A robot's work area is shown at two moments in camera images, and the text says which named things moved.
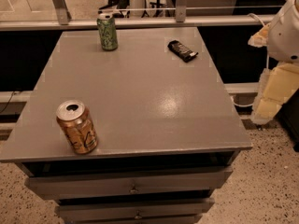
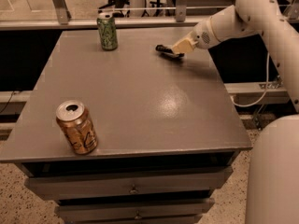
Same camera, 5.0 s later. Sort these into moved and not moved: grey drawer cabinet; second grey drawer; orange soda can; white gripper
Moved: white gripper
Not moved: grey drawer cabinet; second grey drawer; orange soda can
